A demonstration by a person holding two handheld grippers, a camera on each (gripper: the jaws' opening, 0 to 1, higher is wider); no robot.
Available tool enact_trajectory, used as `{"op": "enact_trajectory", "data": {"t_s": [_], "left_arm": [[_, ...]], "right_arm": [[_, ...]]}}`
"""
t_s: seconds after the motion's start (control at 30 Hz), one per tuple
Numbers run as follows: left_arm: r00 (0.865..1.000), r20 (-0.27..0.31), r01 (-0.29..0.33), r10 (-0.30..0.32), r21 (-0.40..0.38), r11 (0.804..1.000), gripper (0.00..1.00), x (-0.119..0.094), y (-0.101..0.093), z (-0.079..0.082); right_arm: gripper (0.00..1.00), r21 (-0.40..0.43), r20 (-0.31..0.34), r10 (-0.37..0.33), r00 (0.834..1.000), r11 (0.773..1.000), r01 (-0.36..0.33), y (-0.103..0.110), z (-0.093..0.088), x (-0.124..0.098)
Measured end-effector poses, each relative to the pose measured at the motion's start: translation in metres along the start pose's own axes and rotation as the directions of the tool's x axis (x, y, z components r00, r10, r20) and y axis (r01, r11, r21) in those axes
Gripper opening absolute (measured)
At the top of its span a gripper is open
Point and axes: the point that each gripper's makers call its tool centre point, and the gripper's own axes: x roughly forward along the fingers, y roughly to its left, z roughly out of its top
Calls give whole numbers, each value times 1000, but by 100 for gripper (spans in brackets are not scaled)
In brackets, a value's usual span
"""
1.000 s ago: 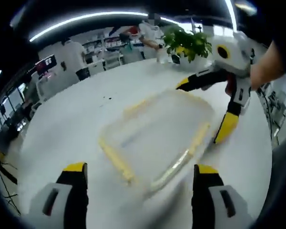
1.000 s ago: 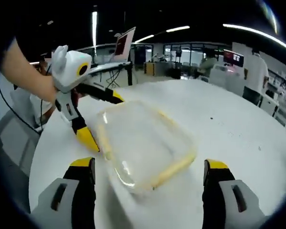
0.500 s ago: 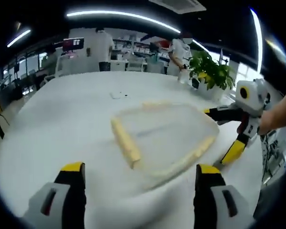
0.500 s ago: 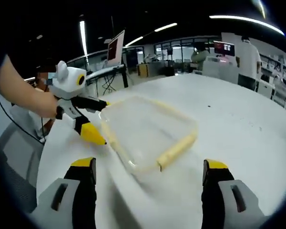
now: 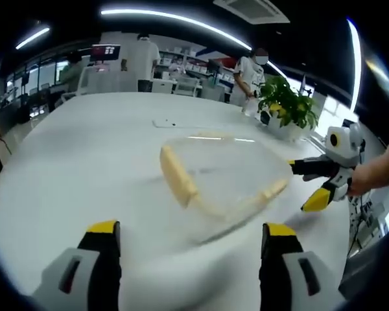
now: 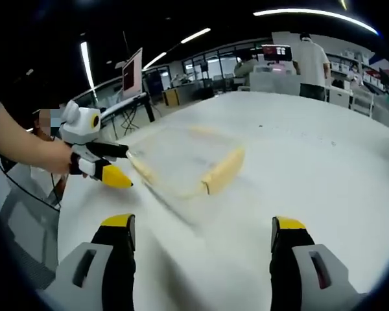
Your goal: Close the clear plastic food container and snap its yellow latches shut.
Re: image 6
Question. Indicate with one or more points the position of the white chair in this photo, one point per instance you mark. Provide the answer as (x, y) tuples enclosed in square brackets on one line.
[(362, 103)]

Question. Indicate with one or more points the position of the white desk with black legs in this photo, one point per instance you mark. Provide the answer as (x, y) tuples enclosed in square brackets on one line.
[(126, 103)]

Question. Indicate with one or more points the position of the large display on stand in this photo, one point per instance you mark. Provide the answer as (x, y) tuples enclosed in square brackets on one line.
[(132, 73)]

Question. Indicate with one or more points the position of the yellow low cabinet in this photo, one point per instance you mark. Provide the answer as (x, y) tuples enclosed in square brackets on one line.
[(184, 95)]

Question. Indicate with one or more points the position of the shelves with white boxes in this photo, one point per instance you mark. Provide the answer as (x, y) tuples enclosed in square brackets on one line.
[(360, 64)]

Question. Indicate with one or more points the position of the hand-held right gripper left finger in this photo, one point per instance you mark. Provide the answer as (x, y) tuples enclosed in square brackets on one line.
[(116, 275)]

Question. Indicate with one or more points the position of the white cabinet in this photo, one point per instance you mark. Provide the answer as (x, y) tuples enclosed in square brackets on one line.
[(272, 79)]

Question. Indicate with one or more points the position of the long ceiling light strip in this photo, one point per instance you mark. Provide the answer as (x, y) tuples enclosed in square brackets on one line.
[(314, 14)]

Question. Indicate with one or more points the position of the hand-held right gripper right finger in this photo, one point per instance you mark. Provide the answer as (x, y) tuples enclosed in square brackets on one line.
[(282, 275)]

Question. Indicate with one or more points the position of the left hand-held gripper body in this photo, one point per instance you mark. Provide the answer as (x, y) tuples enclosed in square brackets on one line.
[(79, 128)]

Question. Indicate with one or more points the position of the short ceiling light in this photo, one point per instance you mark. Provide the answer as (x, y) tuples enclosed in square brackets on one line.
[(196, 35), (155, 60), (87, 63)]

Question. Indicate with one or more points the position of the clear box with yellow buckles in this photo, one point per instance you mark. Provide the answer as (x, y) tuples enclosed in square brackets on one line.
[(181, 162)]

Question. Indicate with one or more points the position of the person's left hand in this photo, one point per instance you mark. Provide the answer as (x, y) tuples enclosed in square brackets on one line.
[(56, 157)]

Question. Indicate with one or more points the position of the monitor with red screen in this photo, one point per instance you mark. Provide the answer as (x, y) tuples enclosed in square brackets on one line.
[(277, 52)]

